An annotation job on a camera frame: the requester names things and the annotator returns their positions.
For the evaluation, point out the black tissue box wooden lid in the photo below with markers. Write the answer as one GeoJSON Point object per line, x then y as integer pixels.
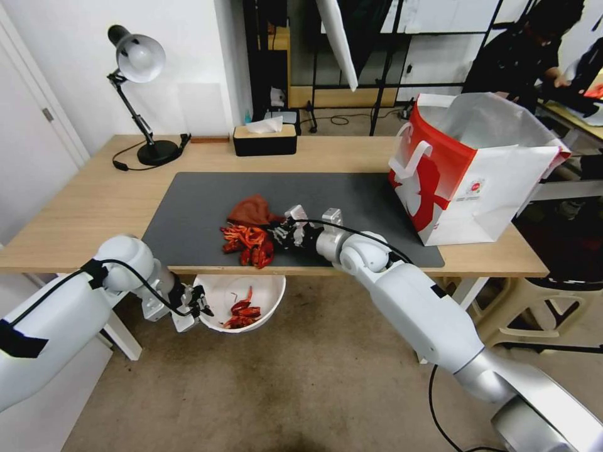
{"type": "Point", "coordinates": [265, 143]}

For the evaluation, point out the black desk lamp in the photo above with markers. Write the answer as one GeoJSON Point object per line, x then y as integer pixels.
{"type": "Point", "coordinates": [141, 56]}

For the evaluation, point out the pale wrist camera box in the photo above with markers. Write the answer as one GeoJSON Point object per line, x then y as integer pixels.
{"type": "Point", "coordinates": [297, 213]}
{"type": "Point", "coordinates": [184, 321]}

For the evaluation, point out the red and white takeout bag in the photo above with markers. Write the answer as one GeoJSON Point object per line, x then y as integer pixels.
{"type": "Point", "coordinates": [480, 188]}

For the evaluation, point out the thin red shrimp piece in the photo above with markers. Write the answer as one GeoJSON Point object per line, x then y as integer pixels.
{"type": "Point", "coordinates": [248, 294]}

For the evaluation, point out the white round bowl container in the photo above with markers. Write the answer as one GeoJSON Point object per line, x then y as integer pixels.
{"type": "Point", "coordinates": [268, 301]}

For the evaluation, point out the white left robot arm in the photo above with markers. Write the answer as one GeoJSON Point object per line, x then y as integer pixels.
{"type": "Point", "coordinates": [56, 320]}

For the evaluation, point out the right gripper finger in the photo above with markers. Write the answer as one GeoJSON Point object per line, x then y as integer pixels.
{"type": "Point", "coordinates": [282, 239]}
{"type": "Point", "coordinates": [285, 225]}

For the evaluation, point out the wooden cabinet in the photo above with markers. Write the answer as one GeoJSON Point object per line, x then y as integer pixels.
{"type": "Point", "coordinates": [281, 61]}

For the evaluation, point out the white flat router box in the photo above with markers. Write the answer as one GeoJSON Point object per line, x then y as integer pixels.
{"type": "Point", "coordinates": [282, 116]}

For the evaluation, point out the dark grey table mat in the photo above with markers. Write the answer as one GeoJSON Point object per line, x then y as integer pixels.
{"type": "Point", "coordinates": [198, 212]}

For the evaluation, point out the person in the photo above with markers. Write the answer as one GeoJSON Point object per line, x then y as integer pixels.
{"type": "Point", "coordinates": [509, 61]}

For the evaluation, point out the white tissue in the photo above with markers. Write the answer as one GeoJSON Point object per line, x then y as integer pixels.
{"type": "Point", "coordinates": [265, 124]}

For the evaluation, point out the black metal shelf frame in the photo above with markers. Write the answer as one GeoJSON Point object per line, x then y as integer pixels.
{"type": "Point", "coordinates": [301, 47]}

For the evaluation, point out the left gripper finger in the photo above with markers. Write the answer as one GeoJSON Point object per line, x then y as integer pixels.
{"type": "Point", "coordinates": [203, 310]}
{"type": "Point", "coordinates": [199, 296]}

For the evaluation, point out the white leaning panel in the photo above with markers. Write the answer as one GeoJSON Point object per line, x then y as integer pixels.
{"type": "Point", "coordinates": [340, 42]}

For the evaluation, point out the person's hand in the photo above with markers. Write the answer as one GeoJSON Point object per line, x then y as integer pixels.
{"type": "Point", "coordinates": [561, 81]}

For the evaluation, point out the reddish brown towel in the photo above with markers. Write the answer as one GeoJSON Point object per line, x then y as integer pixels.
{"type": "Point", "coordinates": [252, 209]}

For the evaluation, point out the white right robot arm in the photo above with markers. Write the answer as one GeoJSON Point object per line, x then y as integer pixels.
{"type": "Point", "coordinates": [424, 306]}

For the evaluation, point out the grey door hinge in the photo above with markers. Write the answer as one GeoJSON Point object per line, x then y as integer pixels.
{"type": "Point", "coordinates": [47, 114]}

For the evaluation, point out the beige plastic stool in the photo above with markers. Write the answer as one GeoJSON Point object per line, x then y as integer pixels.
{"type": "Point", "coordinates": [532, 320]}

